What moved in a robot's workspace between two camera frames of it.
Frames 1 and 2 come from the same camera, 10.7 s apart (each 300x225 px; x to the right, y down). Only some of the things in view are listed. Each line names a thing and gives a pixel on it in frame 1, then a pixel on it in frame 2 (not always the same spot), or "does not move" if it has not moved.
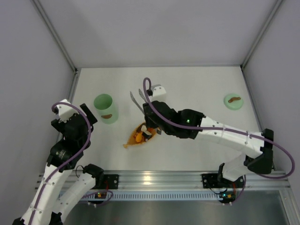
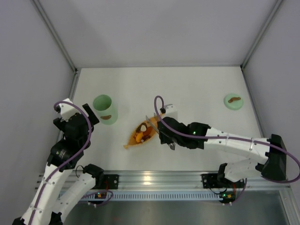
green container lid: (233, 101) does not move
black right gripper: (148, 112) to (163, 131)
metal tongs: (159, 131) to (172, 145)
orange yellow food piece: (138, 137) does not move
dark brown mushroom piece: (142, 125) does not move
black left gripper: (86, 113) does not move
